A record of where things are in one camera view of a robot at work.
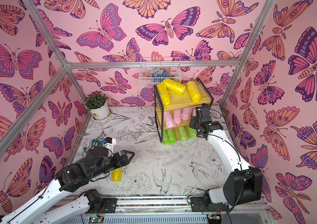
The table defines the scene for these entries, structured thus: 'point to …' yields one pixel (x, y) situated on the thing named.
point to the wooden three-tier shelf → (175, 103)
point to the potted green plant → (96, 102)
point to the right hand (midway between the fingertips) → (196, 120)
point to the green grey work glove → (95, 142)
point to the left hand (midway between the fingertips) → (131, 155)
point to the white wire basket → (153, 71)
